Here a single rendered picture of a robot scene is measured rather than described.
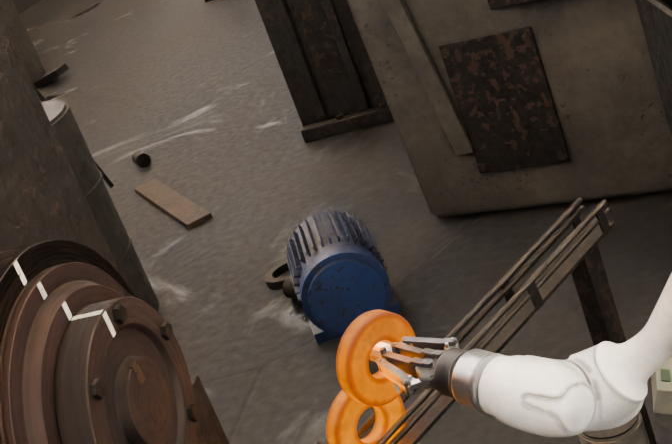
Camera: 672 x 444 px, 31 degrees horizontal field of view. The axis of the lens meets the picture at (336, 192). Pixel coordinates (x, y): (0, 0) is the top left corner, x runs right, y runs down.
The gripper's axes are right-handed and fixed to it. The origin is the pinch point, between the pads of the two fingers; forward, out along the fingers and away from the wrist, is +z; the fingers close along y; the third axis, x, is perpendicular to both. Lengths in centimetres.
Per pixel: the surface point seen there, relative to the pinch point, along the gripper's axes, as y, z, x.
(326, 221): 114, 160, -65
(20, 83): -21, 37, 57
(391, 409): 4.7, 7.8, -18.1
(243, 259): 127, 241, -101
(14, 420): -61, -13, 35
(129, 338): -41, -6, 31
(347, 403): -3.0, 8.7, -11.4
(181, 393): -36.6, -4.3, 18.6
